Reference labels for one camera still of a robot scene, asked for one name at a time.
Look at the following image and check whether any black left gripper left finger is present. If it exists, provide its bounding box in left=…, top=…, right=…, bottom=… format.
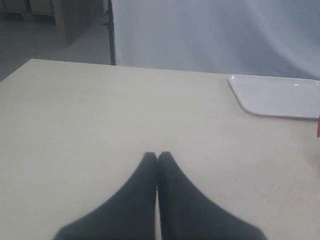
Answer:
left=54, top=152, right=157, bottom=240

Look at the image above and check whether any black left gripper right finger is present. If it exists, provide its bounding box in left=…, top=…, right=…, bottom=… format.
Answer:
left=157, top=152, right=266, bottom=240

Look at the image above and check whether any red flag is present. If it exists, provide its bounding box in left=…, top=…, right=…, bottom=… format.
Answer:
left=316, top=116, right=320, bottom=138

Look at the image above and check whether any white rectangular plastic tray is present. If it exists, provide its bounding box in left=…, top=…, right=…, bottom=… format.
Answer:
left=228, top=74, right=320, bottom=119

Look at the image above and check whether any black backdrop stand pole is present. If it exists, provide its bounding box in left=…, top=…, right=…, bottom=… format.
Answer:
left=102, top=0, right=116, bottom=66

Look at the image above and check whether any white backdrop cloth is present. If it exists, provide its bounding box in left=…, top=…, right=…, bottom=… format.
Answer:
left=112, top=0, right=320, bottom=80

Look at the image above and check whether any wooden crate furniture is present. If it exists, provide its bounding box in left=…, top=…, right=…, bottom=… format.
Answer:
left=0, top=0, right=104, bottom=46

